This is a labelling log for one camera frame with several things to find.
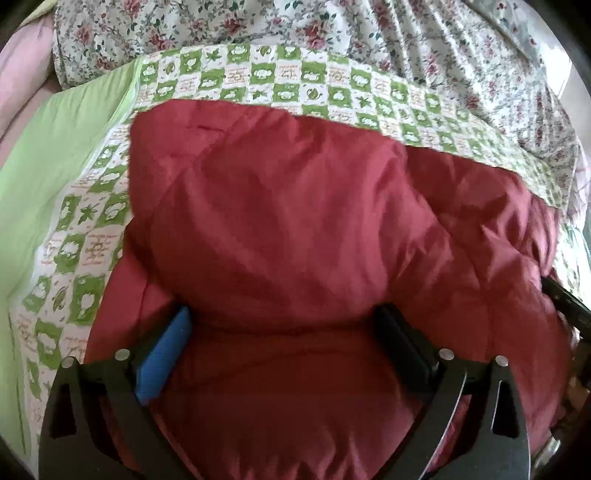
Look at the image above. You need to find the pink pillow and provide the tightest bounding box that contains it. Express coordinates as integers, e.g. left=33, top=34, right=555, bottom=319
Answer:
left=0, top=25, right=55, bottom=144

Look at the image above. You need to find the light green bed sheet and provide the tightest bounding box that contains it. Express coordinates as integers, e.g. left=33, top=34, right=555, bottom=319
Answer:
left=0, top=60, right=141, bottom=462

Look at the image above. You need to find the dark red puffer jacket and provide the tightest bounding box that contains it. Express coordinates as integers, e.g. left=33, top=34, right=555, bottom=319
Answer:
left=85, top=100, right=578, bottom=480

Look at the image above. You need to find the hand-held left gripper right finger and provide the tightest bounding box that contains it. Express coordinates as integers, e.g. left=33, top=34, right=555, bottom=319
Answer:
left=374, top=305, right=532, bottom=480

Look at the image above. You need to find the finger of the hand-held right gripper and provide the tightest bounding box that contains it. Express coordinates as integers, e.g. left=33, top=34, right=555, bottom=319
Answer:
left=541, top=276, right=591, bottom=329

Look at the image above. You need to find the green checked printed blanket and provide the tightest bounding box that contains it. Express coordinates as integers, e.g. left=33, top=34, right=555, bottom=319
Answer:
left=9, top=44, right=568, bottom=467

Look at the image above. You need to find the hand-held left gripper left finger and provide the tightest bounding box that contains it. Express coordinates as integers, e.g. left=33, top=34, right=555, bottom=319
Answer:
left=39, top=305, right=195, bottom=480

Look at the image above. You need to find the floral rose quilt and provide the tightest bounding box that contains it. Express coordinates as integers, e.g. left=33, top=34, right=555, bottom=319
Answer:
left=52, top=0, right=591, bottom=289

